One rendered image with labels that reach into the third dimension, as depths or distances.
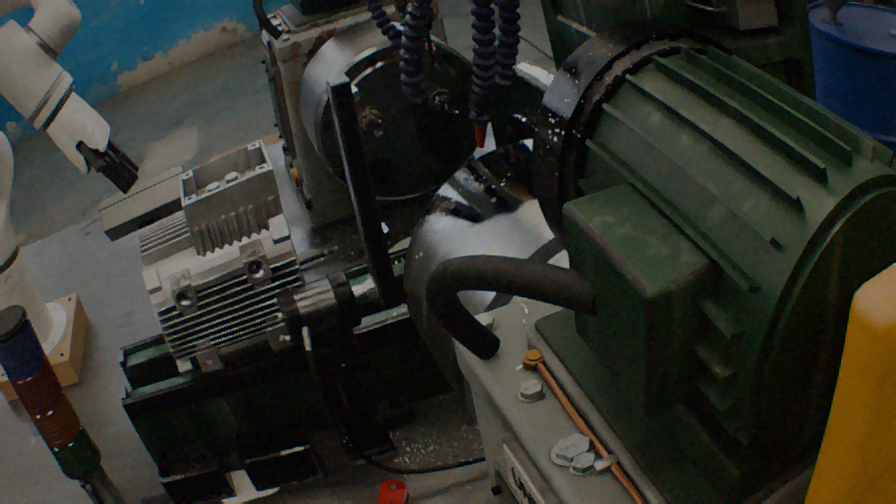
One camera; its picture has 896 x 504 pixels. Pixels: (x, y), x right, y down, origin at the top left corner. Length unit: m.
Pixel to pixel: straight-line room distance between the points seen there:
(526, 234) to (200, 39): 5.96
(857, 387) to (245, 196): 0.79
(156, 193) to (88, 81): 5.55
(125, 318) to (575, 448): 1.14
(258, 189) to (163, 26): 5.65
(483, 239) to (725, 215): 0.39
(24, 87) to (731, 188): 0.83
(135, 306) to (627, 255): 1.25
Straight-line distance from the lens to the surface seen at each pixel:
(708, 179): 0.39
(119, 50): 6.66
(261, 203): 0.97
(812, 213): 0.35
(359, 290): 0.94
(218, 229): 0.98
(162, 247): 0.99
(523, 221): 0.72
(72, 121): 1.00
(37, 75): 1.00
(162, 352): 1.16
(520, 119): 1.08
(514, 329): 0.61
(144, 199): 1.25
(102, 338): 1.51
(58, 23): 1.00
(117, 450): 1.23
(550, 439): 0.52
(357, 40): 1.29
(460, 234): 0.77
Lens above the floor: 1.52
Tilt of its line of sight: 31 degrees down
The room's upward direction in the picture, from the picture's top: 12 degrees counter-clockwise
